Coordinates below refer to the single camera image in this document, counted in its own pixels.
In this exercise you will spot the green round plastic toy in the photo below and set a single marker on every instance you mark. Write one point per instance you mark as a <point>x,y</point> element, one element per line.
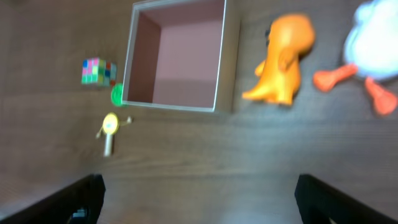
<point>117,95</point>

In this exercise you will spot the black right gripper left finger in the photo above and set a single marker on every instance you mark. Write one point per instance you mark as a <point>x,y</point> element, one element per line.
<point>79,202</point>

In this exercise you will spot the yellow wooden rattle drum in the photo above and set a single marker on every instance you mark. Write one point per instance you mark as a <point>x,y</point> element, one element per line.
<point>109,128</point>

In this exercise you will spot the white box with pink interior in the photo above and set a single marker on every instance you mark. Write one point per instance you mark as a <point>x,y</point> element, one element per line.
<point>181,55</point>

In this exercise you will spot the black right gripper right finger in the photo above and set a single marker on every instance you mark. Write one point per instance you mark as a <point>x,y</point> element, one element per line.
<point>319,202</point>

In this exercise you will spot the multicoloured puzzle cube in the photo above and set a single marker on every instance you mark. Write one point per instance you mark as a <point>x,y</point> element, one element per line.
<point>96,71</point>

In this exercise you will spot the white plush duck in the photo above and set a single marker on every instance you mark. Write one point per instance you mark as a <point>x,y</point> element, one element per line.
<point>369,53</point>

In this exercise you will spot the orange dinosaur toy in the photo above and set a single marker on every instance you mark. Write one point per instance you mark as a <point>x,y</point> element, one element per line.
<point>289,37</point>

